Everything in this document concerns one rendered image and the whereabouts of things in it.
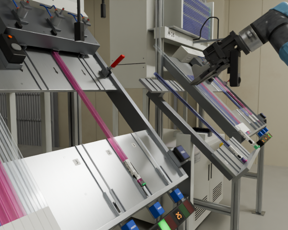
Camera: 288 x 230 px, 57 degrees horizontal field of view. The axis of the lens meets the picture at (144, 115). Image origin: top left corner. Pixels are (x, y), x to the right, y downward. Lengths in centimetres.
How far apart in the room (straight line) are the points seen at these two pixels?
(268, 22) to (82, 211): 70
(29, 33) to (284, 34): 69
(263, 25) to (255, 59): 290
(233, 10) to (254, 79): 94
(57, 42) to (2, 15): 16
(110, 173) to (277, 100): 328
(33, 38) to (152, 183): 52
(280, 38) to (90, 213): 66
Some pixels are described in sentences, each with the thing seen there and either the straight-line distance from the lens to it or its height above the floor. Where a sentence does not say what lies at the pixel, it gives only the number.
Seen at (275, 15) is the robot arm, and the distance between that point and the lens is 89.
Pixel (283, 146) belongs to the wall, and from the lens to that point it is 387.
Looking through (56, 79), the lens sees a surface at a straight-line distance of 80.
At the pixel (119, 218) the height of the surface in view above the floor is 73.
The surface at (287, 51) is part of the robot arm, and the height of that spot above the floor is 109.
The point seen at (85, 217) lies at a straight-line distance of 57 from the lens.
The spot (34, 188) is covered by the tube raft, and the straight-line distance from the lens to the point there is 54.
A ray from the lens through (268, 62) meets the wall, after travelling 379.
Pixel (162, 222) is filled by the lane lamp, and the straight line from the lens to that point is 71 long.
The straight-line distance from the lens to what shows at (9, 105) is 145.
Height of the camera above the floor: 99
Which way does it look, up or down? 6 degrees down
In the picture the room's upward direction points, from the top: straight up
